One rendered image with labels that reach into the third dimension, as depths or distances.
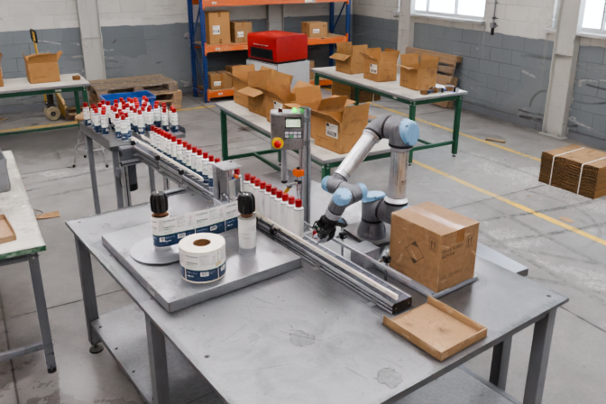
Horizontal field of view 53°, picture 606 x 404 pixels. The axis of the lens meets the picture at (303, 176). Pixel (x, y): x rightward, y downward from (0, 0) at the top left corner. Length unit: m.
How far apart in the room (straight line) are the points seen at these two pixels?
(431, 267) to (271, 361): 0.82
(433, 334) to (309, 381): 0.55
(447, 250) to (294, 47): 6.17
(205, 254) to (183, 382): 0.83
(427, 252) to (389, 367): 0.60
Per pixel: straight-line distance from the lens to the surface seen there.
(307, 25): 10.79
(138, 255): 2.94
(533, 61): 8.85
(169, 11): 10.51
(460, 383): 3.25
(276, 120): 3.00
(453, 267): 2.70
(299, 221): 2.98
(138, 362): 3.40
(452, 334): 2.47
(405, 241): 2.73
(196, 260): 2.63
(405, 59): 7.36
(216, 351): 2.34
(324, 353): 2.31
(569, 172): 6.59
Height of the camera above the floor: 2.19
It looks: 20 degrees down
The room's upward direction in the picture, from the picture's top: straight up
